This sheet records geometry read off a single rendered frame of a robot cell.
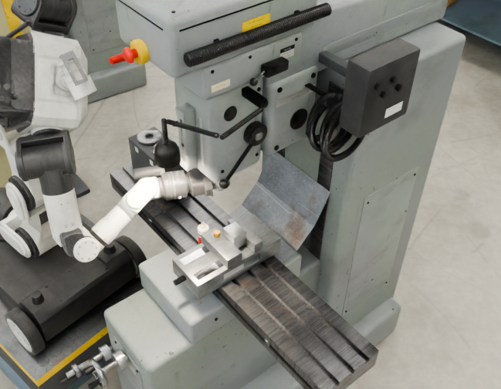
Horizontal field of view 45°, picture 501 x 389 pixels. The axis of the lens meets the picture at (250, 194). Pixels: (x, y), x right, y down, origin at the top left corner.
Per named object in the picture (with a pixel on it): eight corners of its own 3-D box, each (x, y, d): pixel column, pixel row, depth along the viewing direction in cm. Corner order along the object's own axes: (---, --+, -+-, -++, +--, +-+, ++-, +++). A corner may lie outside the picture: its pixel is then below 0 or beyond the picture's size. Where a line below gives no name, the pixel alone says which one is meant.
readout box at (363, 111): (361, 141, 161) (374, 73, 147) (337, 126, 166) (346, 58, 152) (410, 116, 171) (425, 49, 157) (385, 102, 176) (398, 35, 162)
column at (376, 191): (317, 375, 279) (367, 85, 174) (253, 310, 306) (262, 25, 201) (390, 319, 303) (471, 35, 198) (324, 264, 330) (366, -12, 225)
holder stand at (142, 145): (164, 204, 228) (159, 163, 215) (133, 174, 240) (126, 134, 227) (190, 191, 234) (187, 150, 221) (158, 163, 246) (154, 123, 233)
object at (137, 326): (161, 454, 237) (147, 373, 197) (120, 397, 255) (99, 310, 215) (310, 346, 276) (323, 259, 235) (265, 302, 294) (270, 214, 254)
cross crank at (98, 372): (97, 401, 206) (92, 383, 198) (81, 377, 213) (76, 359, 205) (137, 376, 214) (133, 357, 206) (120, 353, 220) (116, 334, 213)
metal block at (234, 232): (234, 250, 200) (233, 238, 196) (223, 240, 204) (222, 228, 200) (245, 243, 203) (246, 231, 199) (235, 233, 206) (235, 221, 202)
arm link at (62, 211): (64, 270, 175) (48, 201, 166) (52, 254, 185) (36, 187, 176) (102, 258, 180) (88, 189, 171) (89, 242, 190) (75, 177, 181)
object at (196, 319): (193, 346, 205) (191, 326, 197) (140, 284, 224) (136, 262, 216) (301, 277, 228) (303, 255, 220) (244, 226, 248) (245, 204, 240)
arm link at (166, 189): (175, 197, 185) (138, 204, 183) (174, 200, 195) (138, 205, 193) (170, 161, 185) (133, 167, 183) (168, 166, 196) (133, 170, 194)
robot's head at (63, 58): (68, 89, 165) (71, 88, 158) (52, 59, 162) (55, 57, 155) (89, 79, 166) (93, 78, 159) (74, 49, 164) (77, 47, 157)
